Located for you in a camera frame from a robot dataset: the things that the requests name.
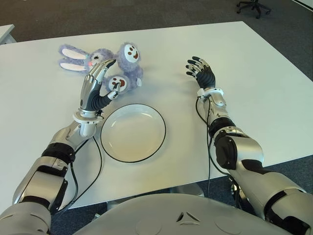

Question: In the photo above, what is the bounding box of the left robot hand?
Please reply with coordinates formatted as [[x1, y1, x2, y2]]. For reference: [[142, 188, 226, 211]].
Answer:
[[79, 58, 122, 116]]

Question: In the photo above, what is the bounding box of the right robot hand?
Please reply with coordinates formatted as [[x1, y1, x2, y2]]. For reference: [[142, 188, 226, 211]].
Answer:
[[185, 55, 217, 90]]

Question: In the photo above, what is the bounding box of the purple plush bunny doll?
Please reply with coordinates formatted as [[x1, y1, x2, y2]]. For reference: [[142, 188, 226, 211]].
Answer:
[[58, 43, 144, 94]]

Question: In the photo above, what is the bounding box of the white plate black rim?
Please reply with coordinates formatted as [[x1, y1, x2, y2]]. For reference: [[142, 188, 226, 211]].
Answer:
[[100, 104, 167, 163]]

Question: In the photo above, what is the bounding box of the black office chair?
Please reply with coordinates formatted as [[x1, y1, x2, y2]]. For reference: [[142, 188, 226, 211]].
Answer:
[[236, 0, 272, 19]]

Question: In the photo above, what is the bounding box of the white side desk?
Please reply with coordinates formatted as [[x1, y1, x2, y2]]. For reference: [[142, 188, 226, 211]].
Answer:
[[0, 23, 17, 45]]

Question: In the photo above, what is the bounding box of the grey robot torso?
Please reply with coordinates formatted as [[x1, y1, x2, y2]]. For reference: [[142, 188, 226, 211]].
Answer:
[[78, 193, 291, 235]]

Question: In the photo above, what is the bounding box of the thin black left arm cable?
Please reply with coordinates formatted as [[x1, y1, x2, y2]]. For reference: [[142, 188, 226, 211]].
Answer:
[[57, 136, 103, 212]]

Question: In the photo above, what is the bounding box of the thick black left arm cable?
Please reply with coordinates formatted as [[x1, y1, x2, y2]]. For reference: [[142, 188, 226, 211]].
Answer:
[[69, 163, 79, 205]]

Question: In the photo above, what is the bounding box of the long black right arm cable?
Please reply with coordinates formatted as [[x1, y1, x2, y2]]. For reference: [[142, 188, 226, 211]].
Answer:
[[195, 95, 232, 198]]

